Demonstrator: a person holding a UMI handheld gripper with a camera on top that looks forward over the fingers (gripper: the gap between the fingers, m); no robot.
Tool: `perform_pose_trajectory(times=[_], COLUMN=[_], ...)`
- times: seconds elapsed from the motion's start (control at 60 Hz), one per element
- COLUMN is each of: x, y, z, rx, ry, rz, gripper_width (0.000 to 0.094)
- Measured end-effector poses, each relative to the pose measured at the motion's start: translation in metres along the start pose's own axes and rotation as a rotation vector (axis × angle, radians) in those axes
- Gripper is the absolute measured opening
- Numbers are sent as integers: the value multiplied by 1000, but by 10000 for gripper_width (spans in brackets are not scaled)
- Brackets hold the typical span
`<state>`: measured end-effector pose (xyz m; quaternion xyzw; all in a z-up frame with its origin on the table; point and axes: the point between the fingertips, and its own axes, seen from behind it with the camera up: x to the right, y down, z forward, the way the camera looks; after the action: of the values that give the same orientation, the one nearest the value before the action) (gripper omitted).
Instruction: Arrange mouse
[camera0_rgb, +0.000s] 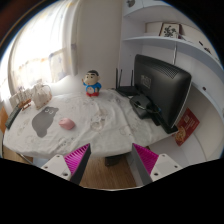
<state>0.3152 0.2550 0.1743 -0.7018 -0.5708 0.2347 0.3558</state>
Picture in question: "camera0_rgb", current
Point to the black wifi router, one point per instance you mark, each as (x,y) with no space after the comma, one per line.
(124,90)

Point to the black remote control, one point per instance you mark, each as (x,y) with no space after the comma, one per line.
(12,116)

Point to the red book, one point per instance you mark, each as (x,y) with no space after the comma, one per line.
(186,126)

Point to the cartoon boy figurine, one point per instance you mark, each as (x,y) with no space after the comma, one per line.
(91,83)

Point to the white wall shelf unit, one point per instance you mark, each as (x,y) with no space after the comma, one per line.
(191,51)

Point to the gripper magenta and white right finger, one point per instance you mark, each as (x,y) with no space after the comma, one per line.
(151,166)

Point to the white floral tablecloth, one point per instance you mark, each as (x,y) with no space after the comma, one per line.
(106,122)

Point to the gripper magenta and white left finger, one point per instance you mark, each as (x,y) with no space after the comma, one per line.
(71,166)

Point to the small calendar stand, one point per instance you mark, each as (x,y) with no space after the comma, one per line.
(22,99)

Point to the white sheer curtain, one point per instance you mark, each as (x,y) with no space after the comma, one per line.
(44,49)

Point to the framed floral picture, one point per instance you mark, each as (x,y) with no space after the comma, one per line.
(170,30)

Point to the grey cat-shaped mouse pad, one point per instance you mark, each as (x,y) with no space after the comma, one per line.
(43,120)

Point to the white fabric bag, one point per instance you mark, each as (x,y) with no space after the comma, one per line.
(41,95)

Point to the black computer monitor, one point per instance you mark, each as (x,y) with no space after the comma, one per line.
(162,90)

